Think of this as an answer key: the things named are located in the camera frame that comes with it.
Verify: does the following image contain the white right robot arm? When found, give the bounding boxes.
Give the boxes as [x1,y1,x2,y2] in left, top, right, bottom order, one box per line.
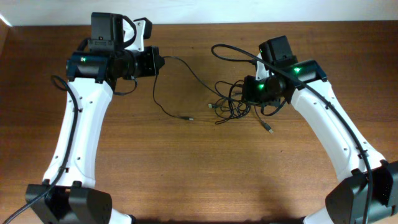
[242,36,397,223]

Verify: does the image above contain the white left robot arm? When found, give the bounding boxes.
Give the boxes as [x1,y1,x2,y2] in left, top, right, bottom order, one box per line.
[25,12,164,223]

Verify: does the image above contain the thin black USB cable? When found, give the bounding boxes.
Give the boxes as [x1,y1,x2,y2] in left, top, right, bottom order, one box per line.
[152,55,237,121]

